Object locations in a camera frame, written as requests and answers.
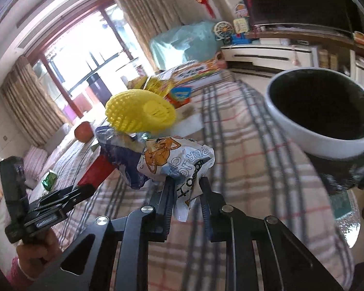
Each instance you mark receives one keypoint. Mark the yellow snack wrapper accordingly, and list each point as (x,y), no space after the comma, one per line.
(159,86)

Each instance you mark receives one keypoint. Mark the purple thermos bottle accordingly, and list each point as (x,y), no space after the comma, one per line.
(97,88)

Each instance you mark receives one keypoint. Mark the green snack packet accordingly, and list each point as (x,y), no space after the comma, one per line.
(50,182)

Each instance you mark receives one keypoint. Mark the toy ferris wheel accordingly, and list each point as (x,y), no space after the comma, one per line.
(224,31)

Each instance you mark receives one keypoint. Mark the black television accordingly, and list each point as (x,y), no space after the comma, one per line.
(297,0)

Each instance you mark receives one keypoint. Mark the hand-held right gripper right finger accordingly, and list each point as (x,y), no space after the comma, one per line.
(206,218)

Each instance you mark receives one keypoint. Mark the blue toy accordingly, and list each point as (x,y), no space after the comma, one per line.
(241,39)

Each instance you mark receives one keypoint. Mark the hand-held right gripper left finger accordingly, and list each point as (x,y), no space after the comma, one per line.
(169,212)

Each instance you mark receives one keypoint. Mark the white tv cabinet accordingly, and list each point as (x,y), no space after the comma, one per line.
(261,57)

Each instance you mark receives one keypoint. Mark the beige patterned curtain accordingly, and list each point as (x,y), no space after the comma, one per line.
(27,103)
(145,18)

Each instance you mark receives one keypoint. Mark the teal plastic covered object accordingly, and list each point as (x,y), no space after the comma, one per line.
(185,45)

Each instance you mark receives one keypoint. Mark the flat snack box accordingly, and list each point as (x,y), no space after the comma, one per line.
(194,69)

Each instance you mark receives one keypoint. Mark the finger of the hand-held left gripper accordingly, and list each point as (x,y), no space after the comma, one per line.
(79,198)
(59,196)

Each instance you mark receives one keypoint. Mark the toy telephone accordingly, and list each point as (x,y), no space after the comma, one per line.
(240,25)

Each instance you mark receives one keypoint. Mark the red wrapper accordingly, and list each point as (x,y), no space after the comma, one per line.
(94,169)

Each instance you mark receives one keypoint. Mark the white sofa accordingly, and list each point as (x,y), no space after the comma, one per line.
(0,206)

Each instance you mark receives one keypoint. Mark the yellow foam fruit net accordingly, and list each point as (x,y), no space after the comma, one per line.
(133,112)

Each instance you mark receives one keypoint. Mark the orange round fruit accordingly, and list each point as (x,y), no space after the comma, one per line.
(83,132)

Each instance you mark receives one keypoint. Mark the blue and white crinkled wrapper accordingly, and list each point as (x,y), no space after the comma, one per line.
(121,154)

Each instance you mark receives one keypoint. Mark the striped pillow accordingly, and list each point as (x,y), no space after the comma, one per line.
(35,163)

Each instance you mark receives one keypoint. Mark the person's left hand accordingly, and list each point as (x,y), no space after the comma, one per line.
(38,253)

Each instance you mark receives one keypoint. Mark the white bin with black liner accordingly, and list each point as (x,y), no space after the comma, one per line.
(291,127)

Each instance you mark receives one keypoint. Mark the white cartoon print wrapper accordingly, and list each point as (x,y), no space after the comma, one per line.
(170,157)

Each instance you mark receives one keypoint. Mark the blue snack packet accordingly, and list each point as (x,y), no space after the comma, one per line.
(179,95)

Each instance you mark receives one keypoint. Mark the person's left forearm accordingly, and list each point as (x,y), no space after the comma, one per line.
(18,275)

